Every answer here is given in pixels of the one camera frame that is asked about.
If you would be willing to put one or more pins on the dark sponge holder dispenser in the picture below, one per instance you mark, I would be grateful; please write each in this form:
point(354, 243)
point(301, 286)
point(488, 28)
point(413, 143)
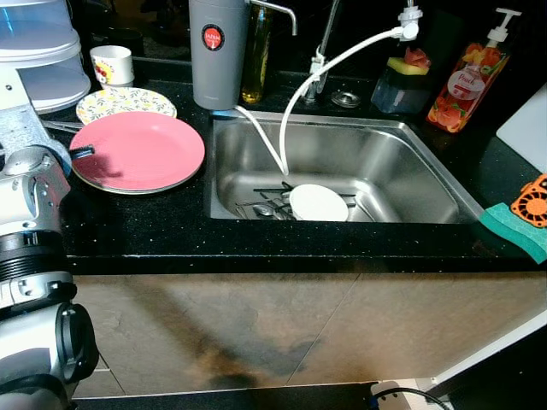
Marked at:
point(397, 96)

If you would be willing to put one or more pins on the yellow sponge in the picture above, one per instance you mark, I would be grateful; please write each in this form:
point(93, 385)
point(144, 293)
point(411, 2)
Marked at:
point(402, 67)

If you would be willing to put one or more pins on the chrome kitchen faucet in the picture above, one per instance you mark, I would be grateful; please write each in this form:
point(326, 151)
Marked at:
point(316, 77)

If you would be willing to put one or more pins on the round metal countertop cap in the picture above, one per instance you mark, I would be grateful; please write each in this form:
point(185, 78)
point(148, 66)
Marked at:
point(346, 98)

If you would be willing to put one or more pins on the orange mini fan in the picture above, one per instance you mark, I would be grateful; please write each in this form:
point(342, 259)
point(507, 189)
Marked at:
point(530, 205)

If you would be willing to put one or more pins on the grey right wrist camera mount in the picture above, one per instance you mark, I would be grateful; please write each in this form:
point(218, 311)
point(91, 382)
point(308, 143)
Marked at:
point(385, 397)

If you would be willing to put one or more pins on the yellow floral patterned plate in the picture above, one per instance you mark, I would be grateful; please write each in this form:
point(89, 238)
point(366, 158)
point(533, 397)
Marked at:
point(124, 101)

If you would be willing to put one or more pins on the black chopstick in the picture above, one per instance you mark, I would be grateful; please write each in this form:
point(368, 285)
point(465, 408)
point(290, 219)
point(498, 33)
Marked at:
point(265, 203)
point(273, 189)

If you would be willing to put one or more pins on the pink scrubber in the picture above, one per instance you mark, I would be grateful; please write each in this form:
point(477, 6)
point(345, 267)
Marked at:
point(415, 56)

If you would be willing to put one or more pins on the white stacked plastic container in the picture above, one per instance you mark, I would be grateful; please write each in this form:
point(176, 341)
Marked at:
point(43, 60)

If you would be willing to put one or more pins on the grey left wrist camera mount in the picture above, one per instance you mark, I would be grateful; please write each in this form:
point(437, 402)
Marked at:
point(26, 120)

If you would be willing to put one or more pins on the pink plate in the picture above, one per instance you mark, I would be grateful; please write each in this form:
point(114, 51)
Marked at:
point(141, 154)

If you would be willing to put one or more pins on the olive oil glass bottle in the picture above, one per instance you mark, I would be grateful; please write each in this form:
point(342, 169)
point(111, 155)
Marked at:
point(256, 68)

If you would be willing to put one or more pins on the white cutting board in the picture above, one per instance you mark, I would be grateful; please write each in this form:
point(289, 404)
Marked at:
point(526, 132)

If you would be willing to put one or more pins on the white bowl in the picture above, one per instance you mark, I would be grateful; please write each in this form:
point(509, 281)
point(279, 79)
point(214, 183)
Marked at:
point(319, 203)

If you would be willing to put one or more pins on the white printed cup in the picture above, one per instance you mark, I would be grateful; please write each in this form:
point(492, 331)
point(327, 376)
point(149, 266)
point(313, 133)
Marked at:
point(113, 67)

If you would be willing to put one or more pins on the silver metal utensil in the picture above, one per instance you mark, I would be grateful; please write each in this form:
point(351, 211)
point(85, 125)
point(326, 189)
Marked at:
point(60, 125)

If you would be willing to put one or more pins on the green sponge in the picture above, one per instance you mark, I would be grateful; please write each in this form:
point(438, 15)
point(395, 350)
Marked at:
point(517, 232)

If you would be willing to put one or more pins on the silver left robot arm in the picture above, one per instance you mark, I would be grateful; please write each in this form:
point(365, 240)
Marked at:
point(34, 222)

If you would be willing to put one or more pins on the grey water filter jug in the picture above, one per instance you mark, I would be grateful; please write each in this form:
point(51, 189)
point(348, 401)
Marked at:
point(218, 73)

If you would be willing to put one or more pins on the silver spoon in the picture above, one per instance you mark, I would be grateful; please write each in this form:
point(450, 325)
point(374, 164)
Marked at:
point(265, 212)

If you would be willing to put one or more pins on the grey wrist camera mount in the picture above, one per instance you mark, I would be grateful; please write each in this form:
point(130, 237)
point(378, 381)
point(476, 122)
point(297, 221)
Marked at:
point(26, 120)
point(385, 397)

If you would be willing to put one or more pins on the orange soap pump bottle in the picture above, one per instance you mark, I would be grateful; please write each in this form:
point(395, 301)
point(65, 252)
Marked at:
point(466, 90)

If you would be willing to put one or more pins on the stainless steel sink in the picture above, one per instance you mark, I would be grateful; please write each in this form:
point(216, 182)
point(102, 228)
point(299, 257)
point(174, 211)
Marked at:
point(385, 158)

